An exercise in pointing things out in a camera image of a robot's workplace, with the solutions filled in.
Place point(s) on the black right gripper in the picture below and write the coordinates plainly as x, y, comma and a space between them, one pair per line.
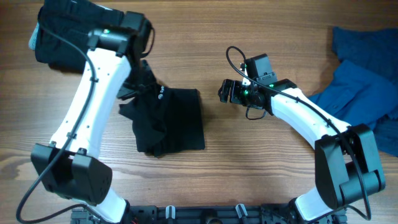
235, 96

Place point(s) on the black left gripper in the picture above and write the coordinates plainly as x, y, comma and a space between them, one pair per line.
147, 79

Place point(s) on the black t-shirt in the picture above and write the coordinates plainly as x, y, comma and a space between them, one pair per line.
166, 120

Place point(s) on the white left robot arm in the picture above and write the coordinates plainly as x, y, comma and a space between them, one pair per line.
68, 165

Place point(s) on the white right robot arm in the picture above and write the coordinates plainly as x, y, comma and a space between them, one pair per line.
347, 163

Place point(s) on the blue polo shirt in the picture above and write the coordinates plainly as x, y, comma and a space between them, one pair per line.
357, 95

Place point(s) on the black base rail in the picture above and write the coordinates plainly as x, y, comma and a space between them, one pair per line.
261, 214

